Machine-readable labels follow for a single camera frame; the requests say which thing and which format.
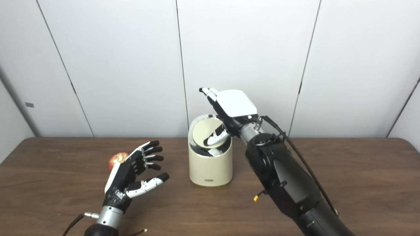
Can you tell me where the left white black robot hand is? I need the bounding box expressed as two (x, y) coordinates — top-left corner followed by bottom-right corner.
(102, 141), (170, 213)

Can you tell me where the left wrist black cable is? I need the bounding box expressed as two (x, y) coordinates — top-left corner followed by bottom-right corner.
(62, 212), (99, 236)

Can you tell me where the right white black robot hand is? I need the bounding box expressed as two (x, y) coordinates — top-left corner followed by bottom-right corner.
(199, 87), (260, 147)

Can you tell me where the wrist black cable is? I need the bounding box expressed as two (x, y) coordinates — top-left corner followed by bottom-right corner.
(259, 115), (339, 215)
(62, 212), (99, 236)

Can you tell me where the red apple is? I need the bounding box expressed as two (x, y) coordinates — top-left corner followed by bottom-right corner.
(109, 152), (129, 170)

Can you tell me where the cream-colored bin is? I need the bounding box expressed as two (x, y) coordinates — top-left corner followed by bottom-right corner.
(188, 114), (233, 187)

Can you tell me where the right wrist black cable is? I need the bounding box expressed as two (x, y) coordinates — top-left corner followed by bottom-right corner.
(259, 115), (339, 215)

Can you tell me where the cream round bin lid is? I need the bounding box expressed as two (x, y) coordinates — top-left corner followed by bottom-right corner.
(192, 117), (227, 148)

